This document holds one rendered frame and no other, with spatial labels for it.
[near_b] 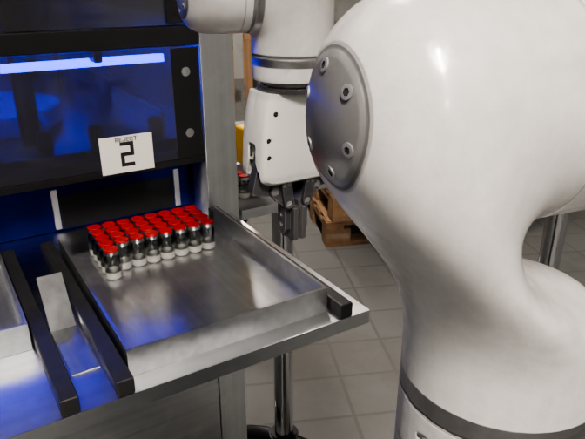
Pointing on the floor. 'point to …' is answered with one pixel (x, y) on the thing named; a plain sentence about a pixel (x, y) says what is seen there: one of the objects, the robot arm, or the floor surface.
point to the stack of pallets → (333, 220)
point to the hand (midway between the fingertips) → (292, 219)
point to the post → (220, 186)
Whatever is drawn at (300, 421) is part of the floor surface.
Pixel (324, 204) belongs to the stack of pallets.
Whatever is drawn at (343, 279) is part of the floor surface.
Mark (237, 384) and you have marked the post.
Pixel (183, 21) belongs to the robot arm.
